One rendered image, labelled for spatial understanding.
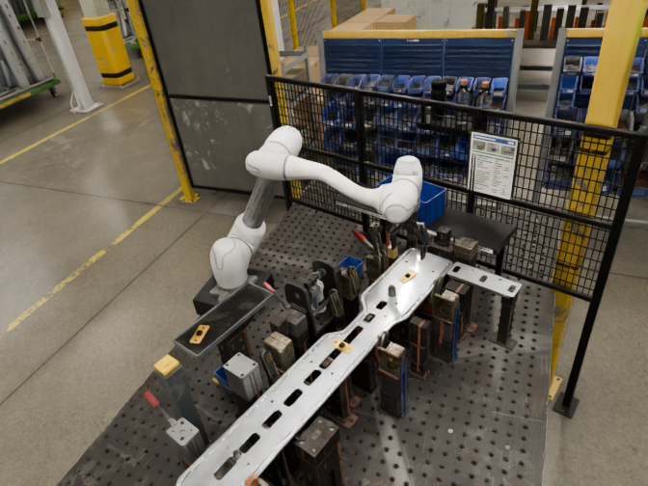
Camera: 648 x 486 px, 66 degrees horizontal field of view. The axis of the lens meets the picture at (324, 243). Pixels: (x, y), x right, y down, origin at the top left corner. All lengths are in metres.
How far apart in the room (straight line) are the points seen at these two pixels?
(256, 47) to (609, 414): 3.29
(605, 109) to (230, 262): 1.65
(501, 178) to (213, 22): 2.62
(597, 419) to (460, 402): 1.14
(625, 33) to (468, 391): 1.40
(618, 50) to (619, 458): 1.88
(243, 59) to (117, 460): 2.97
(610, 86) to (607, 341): 1.79
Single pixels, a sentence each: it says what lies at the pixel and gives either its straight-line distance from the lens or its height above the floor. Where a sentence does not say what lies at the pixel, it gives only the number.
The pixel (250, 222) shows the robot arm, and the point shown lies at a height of 1.11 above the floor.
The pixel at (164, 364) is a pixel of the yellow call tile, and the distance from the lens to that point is 1.75.
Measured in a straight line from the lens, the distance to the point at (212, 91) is 4.41.
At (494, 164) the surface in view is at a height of 1.31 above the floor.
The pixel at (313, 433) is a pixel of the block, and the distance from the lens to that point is 1.62.
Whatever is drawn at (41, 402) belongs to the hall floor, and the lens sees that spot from 3.62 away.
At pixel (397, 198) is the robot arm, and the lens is 1.68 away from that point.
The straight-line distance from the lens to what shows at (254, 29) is 4.01.
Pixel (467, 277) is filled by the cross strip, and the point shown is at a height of 1.00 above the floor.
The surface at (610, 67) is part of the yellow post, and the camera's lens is 2.13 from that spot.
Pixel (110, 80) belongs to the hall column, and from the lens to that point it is 9.54.
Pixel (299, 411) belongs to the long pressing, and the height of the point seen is 1.00.
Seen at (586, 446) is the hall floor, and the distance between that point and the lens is 2.97.
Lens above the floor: 2.36
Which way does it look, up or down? 35 degrees down
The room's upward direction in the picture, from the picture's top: 7 degrees counter-clockwise
